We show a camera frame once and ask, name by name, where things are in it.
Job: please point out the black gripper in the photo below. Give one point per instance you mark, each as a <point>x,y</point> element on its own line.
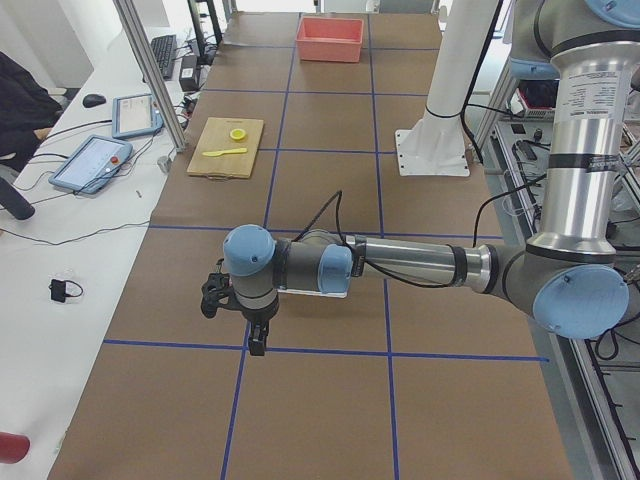
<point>258,314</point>

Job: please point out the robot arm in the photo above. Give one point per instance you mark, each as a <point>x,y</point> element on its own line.
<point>564,277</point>

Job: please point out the yellow plastic knife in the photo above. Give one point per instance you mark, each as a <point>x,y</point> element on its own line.
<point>219,153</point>

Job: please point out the wooden cutting board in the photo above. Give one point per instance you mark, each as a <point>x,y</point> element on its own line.
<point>215,136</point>

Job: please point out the yellow lemon slice toy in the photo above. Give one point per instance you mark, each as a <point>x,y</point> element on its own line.
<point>238,134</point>

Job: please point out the small black clip device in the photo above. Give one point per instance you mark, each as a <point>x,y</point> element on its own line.
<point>62,290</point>

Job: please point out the blue teach pendant near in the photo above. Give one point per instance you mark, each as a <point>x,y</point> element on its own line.
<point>92,165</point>

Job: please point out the blue teach pendant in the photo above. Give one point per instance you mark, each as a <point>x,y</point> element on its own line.
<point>134,116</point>
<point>92,165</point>

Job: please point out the blue teach pendant far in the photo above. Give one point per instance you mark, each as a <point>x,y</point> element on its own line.
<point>134,116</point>

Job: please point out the black power adapter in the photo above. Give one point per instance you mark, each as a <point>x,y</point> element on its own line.
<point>189,75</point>

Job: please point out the red cylinder bottle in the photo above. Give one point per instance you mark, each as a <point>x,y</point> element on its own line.
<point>13,447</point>

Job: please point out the black computer mouse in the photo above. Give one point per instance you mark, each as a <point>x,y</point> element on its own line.
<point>93,100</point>

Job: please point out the pink plastic bin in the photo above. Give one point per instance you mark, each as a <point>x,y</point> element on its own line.
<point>330,39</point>

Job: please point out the black keyboard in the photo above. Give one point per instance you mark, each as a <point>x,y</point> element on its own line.
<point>164,49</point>

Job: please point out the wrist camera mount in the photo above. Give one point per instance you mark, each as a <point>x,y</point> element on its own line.
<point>218,293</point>

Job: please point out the white pedestal column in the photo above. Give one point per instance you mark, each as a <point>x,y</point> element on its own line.
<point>435,145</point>

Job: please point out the aluminium frame post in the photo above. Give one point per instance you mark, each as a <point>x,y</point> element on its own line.
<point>145,58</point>

